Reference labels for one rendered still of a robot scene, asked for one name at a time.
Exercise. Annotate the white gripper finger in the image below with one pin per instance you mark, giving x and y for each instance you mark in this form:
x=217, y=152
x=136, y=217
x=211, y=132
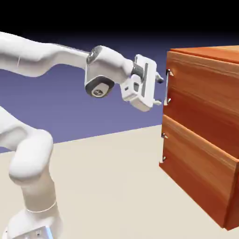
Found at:
x=157, y=102
x=159, y=78

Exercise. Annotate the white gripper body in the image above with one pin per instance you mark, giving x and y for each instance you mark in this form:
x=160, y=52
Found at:
x=150, y=82

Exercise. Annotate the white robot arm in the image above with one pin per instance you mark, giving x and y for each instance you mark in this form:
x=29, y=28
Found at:
x=37, y=56

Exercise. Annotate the wooden cabinet door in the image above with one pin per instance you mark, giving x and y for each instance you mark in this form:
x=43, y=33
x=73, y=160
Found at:
x=198, y=168
x=201, y=97

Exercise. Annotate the wooden cabinet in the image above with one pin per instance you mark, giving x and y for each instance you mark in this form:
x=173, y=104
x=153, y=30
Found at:
x=201, y=130

